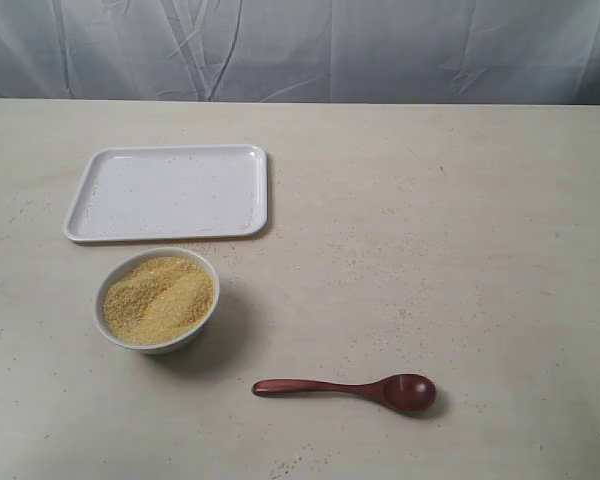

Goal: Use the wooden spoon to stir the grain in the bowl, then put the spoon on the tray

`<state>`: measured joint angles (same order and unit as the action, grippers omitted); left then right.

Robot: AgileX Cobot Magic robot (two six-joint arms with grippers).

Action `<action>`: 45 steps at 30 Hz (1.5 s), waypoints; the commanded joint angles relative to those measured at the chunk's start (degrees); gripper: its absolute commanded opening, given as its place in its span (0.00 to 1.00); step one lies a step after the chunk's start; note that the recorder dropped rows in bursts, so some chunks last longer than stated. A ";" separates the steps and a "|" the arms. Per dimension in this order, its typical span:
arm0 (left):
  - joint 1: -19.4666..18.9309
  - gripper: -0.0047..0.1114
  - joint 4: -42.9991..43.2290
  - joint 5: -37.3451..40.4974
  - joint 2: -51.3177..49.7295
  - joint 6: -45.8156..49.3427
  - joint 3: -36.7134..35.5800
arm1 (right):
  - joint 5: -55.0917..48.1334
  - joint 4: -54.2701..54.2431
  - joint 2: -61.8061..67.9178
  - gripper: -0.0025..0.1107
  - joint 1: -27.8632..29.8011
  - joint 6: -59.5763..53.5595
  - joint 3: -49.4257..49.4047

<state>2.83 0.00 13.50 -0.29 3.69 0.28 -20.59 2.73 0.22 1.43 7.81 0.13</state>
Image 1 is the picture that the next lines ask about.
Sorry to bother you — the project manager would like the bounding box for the yellow-brown granular powder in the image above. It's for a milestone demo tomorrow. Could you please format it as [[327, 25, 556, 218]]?
[[103, 256, 215, 345]]

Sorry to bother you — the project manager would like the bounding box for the dark brown wooden spoon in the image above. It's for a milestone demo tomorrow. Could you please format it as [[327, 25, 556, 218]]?
[[251, 374, 437, 414]]

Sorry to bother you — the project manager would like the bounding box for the white ceramic bowl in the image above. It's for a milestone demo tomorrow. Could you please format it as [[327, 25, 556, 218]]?
[[93, 247, 220, 355]]

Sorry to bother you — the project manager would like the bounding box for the grey wrinkled backdrop curtain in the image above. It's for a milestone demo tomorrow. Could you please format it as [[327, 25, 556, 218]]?
[[0, 1, 600, 105]]

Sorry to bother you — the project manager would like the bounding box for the white rectangular plastic tray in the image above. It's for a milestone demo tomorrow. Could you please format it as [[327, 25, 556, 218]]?
[[64, 144, 268, 243]]

